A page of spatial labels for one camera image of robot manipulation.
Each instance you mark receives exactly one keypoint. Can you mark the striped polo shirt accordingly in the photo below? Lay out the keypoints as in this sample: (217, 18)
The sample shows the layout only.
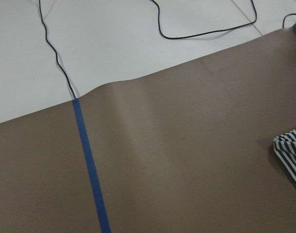
(285, 148)

